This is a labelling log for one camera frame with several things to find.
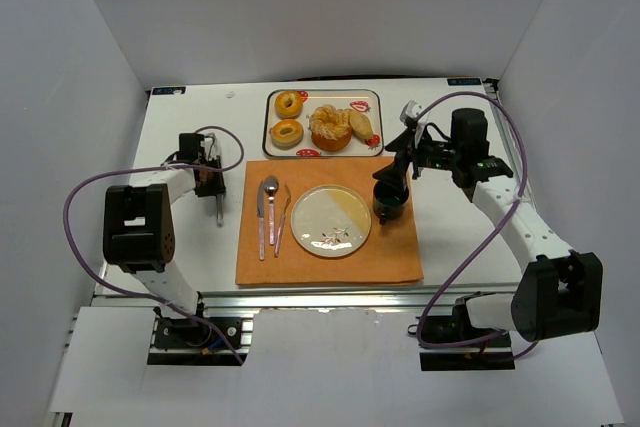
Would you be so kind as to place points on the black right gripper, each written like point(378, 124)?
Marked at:
point(405, 156)

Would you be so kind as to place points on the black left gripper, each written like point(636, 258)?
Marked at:
point(215, 186)

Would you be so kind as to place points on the metal serving tongs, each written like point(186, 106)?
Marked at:
point(215, 185)

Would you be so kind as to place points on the oblong golden bread roll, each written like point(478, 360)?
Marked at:
point(361, 125)

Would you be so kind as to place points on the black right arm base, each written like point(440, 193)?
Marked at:
point(460, 347)

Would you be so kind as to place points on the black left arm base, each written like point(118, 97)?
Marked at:
point(184, 342)

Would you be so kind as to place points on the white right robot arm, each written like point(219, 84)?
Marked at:
point(559, 293)

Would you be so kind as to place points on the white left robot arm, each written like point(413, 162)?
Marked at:
point(138, 232)

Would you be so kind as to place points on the sugar crusted round bread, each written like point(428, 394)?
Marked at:
point(330, 128)

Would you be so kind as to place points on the dark green mug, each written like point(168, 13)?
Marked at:
point(388, 202)

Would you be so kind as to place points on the near glazed bagel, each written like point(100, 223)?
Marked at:
point(287, 133)

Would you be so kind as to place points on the glazed bagel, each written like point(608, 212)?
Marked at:
point(288, 104)
point(287, 133)

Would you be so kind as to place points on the orange cloth placemat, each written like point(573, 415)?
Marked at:
point(390, 255)

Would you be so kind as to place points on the strawberry print white tray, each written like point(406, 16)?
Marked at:
point(361, 100)

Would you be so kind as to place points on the cream ceramic plate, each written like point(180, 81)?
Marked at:
point(331, 221)

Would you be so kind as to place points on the far glazed bagel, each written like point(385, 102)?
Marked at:
point(288, 104)

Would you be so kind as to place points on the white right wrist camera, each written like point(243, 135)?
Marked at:
point(411, 110)

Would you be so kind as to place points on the pink handled knife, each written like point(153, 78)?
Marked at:
point(261, 223)

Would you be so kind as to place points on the pink handled spoon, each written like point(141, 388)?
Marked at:
point(271, 186)

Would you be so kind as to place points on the pink handled fork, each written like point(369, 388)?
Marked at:
point(282, 222)

